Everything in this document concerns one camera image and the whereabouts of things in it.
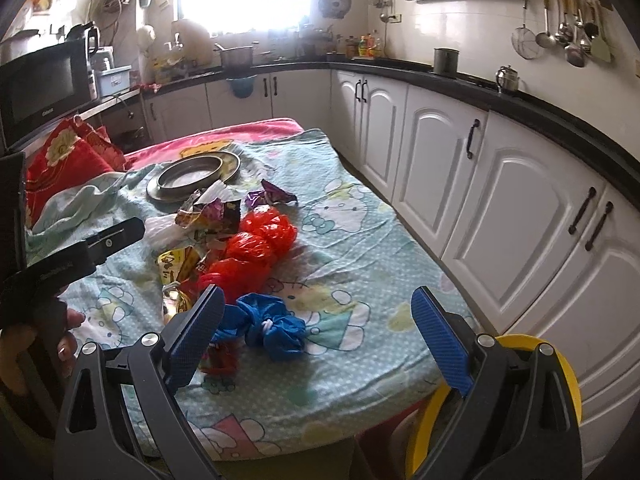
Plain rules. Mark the blue plastic basket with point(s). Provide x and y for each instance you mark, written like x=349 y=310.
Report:
x=241 y=86

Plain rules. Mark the orange yellow snack wrapper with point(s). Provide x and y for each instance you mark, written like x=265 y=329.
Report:
x=187 y=221

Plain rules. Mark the purple snack wrapper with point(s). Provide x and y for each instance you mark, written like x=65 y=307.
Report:
x=272 y=194

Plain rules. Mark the red floral pillow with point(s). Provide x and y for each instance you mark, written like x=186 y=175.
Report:
x=67 y=152

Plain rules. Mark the pink blanket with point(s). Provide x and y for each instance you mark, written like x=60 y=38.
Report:
x=200 y=137

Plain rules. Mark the steel cooking pot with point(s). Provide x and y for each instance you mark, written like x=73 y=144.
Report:
x=236 y=56

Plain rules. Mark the dark steel canister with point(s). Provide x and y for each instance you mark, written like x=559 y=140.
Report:
x=446 y=62

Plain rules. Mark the white kitchen cabinets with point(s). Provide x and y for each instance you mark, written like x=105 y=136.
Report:
x=510 y=200

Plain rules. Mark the yellow printed snack wrapper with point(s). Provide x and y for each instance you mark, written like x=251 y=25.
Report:
x=177 y=262

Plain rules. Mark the black microwave oven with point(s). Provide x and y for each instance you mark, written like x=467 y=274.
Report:
x=42 y=90

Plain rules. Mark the round steel pan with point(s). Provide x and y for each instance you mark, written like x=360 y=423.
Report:
x=187 y=172

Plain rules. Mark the red plastic bag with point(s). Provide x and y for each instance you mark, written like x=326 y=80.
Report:
x=235 y=280
x=247 y=249
x=270 y=227

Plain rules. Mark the green white snack wrapper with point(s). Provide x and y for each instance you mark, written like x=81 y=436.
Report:
x=210 y=191

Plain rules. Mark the gold foil wrapper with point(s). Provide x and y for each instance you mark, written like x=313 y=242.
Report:
x=180 y=302

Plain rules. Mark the row of hanging kitchen utensils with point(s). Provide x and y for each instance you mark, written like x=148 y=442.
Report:
x=570 y=30

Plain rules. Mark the row of condiment bottles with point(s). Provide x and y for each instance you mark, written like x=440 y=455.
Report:
x=365 y=46

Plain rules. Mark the person's left hand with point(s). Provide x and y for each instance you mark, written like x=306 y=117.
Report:
x=70 y=347

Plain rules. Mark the steel teapot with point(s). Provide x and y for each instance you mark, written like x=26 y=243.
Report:
x=507 y=80

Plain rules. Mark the black electric kettle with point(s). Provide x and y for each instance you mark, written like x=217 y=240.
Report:
x=85 y=37

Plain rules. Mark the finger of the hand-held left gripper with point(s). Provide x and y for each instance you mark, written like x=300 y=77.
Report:
x=117 y=235

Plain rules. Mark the round steel plate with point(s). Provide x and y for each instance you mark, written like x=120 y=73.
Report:
x=230 y=162

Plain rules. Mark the yellow packets beside sink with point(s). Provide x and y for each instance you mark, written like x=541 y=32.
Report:
x=167 y=67

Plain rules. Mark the black red snack wrapper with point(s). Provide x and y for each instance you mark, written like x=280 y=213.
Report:
x=231 y=216

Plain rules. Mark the yellow trash bin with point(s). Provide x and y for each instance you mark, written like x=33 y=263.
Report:
x=510 y=342

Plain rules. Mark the small red crumpled wrapper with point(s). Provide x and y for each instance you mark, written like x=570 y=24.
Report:
x=220 y=360

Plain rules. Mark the white plastic bag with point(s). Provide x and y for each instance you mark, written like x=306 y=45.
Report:
x=162 y=232

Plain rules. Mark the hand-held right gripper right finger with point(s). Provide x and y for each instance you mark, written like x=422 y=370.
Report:
x=442 y=335

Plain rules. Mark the black kitchen countertop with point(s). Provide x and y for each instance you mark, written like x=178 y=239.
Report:
x=550 y=112

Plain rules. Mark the sink faucet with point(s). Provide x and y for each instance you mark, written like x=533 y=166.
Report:
x=175 y=44

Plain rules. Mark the pale blue storage box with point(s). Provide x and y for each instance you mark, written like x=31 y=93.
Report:
x=114 y=81

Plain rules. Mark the blue plastic bag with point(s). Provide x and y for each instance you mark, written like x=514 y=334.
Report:
x=272 y=330

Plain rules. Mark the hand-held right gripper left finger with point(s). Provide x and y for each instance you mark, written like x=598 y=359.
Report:
x=196 y=335

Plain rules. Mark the grey side cabinet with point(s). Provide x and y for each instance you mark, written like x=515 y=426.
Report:
x=125 y=120

